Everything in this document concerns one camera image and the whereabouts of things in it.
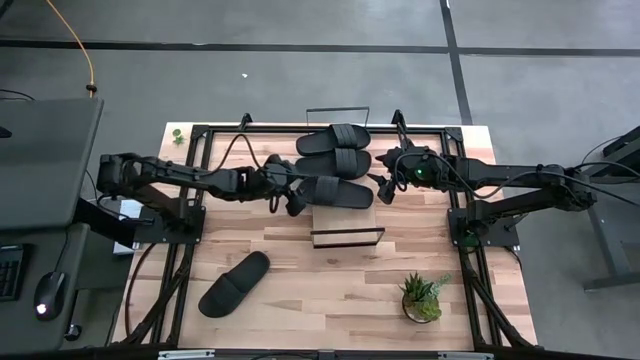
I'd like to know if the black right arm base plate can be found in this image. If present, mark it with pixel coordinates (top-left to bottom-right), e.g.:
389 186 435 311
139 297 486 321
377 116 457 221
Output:
447 207 521 249

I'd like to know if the grey office desk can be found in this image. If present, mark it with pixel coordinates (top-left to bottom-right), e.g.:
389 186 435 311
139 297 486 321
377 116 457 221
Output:
0 97 106 231

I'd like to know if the black desk frame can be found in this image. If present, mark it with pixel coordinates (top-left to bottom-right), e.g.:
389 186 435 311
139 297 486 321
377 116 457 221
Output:
574 124 640 291

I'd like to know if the grey desk with keyboard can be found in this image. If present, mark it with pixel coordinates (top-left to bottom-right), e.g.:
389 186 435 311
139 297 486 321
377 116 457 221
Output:
0 222 92 354

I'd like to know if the wooden shelf with metal frame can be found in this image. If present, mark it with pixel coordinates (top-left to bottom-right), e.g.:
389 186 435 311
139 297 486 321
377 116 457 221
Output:
304 105 387 250

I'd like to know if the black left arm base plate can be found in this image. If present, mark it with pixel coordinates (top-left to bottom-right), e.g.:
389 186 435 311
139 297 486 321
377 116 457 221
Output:
132 204 207 246

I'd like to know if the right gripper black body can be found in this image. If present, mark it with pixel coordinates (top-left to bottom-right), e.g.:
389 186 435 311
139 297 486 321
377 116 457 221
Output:
394 145 447 193

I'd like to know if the silver aluminium bracket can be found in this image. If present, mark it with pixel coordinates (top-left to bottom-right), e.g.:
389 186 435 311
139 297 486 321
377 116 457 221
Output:
437 351 496 360
157 349 216 360

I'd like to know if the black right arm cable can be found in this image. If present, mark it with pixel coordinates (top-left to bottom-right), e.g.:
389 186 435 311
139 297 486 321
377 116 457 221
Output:
434 152 640 207

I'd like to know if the yellow hanging cable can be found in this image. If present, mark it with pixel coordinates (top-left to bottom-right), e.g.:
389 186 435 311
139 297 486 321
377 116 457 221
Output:
45 0 97 99

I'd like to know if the black computer mouse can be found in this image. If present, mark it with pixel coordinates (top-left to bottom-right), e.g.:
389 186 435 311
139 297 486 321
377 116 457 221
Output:
33 269 67 322

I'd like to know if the black computer keyboard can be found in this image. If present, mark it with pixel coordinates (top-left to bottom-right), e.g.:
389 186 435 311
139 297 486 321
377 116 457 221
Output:
0 243 27 302

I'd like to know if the white adapter box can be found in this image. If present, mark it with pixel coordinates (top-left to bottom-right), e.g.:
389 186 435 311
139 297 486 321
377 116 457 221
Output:
112 198 145 256

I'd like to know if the potted green succulent plant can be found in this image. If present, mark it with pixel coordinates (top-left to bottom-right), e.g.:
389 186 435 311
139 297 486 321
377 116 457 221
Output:
398 271 454 325

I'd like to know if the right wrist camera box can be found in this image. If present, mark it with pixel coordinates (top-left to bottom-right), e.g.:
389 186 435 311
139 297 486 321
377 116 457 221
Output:
402 147 435 166

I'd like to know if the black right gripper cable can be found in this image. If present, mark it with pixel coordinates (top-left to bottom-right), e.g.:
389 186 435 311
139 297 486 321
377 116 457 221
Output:
392 152 419 194

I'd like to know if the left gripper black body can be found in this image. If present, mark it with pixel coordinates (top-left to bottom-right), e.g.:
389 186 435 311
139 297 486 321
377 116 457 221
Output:
256 158 302 200

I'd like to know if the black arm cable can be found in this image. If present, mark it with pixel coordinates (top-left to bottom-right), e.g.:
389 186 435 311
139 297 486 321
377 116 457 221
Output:
434 152 640 207
218 132 264 174

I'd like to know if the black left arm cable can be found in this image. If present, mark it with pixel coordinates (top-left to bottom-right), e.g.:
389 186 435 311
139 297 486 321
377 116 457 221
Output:
218 132 264 174

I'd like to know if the black rubber slide sandal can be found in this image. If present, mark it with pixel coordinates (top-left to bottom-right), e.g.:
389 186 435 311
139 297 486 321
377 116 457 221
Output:
197 250 272 320
295 123 373 157
293 148 374 181
299 174 375 211

